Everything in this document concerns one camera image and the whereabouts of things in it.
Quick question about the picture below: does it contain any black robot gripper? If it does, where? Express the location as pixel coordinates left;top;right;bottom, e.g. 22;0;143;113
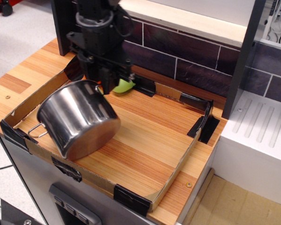
67;0;135;95

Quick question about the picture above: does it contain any stainless steel pot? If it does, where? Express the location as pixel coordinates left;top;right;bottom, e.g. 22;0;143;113
37;80;121;161

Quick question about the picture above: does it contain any cardboard fence with black tape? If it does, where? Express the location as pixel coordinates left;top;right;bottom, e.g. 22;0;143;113
0;58;226;224

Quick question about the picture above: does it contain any green toy pear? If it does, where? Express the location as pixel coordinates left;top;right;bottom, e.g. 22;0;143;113
113;79;136;93

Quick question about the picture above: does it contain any black caster wheel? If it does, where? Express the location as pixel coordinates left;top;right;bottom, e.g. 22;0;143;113
0;0;13;16

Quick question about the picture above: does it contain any grey toy oven front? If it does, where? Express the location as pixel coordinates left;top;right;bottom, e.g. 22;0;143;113
0;137;153;225

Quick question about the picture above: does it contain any light wooden shelf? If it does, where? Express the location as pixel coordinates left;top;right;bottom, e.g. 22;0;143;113
120;0;247;47

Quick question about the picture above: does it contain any white toy sink drainboard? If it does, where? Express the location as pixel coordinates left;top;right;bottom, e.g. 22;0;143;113
215;90;281;188

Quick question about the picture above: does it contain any dark wooden post left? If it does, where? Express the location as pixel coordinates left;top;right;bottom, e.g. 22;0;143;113
51;0;81;56

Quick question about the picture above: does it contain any dark grey post right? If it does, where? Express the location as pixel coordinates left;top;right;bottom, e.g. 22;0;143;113
222;0;269;119

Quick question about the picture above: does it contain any white cables background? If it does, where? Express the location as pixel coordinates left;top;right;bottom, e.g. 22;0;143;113
263;0;281;44

